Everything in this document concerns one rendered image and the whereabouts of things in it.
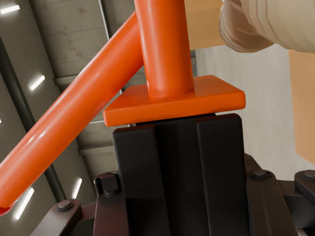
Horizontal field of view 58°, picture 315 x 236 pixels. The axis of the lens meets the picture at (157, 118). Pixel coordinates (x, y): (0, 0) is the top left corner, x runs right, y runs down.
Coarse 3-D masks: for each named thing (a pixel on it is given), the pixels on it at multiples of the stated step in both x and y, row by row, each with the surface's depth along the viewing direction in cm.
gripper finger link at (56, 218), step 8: (64, 200) 12; (72, 200) 12; (56, 208) 12; (64, 208) 11; (72, 208) 11; (80, 208) 12; (48, 216) 11; (56, 216) 11; (64, 216) 11; (72, 216) 11; (80, 216) 12; (40, 224) 11; (48, 224) 10; (56, 224) 10; (64, 224) 10; (72, 224) 11; (32, 232) 10; (40, 232) 10; (48, 232) 10; (56, 232) 10; (64, 232) 10
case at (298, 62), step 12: (300, 60) 28; (312, 60) 26; (300, 72) 28; (312, 72) 26; (300, 84) 29; (312, 84) 26; (300, 96) 29; (312, 96) 27; (300, 108) 29; (312, 108) 27; (300, 120) 30; (312, 120) 27; (300, 132) 30; (312, 132) 27; (300, 144) 30; (312, 144) 28; (312, 156) 28
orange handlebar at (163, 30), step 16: (144, 0) 12; (160, 0) 12; (176, 0) 12; (144, 16) 12; (160, 16) 12; (176, 16) 12; (144, 32) 12; (160, 32) 12; (176, 32) 12; (144, 48) 12; (160, 48) 12; (176, 48) 12; (144, 64) 13; (160, 64) 12; (176, 64) 12; (160, 80) 12; (176, 80) 12; (192, 80) 13; (160, 96) 13
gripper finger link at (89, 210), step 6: (90, 204) 13; (84, 210) 12; (90, 210) 12; (84, 216) 12; (90, 216) 12; (78, 222) 11; (84, 222) 11; (90, 222) 11; (78, 228) 11; (84, 228) 11; (90, 228) 11; (72, 234) 11; (78, 234) 11; (84, 234) 11; (90, 234) 12
